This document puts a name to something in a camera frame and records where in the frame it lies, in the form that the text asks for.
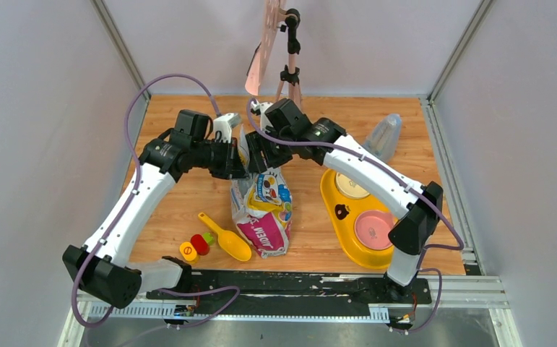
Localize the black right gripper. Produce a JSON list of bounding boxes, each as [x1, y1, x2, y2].
[[246, 126, 295, 174]]

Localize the pet food bag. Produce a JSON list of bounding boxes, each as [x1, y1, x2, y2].
[[230, 127, 294, 260]]

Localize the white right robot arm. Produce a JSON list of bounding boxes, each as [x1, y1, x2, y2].
[[246, 98, 445, 302]]

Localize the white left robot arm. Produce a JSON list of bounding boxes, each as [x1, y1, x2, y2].
[[62, 110, 247, 309]]

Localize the yellow plastic scoop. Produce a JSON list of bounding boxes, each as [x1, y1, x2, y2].
[[198, 213, 252, 262]]

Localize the pink perforated board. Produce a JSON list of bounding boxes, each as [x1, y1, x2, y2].
[[245, 0, 285, 96]]

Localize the red yellow green toy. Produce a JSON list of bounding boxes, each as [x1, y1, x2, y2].
[[178, 232, 215, 264]]

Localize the cream bowl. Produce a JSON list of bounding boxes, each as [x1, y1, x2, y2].
[[334, 173, 370, 200]]

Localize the pink tripod stand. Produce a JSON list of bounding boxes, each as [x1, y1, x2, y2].
[[275, 8, 302, 108]]

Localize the yellow double bowl feeder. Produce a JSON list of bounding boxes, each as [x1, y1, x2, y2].
[[320, 169, 397, 270]]

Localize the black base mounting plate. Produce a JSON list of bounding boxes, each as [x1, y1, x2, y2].
[[173, 270, 432, 317]]

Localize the pink bowl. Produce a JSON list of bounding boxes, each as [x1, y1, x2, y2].
[[354, 210, 395, 251]]

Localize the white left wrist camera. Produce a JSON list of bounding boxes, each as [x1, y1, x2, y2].
[[213, 113, 242, 143]]

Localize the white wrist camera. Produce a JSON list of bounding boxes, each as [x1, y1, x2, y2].
[[249, 100, 273, 119], [213, 113, 242, 143]]

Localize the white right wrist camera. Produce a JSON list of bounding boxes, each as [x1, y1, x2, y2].
[[249, 100, 273, 119]]

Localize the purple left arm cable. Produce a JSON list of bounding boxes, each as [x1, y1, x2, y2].
[[71, 73, 242, 331]]

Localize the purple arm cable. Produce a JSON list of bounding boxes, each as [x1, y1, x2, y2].
[[71, 73, 242, 331], [246, 98, 466, 335]]

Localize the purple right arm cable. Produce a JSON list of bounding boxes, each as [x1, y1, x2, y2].
[[246, 98, 466, 335]]

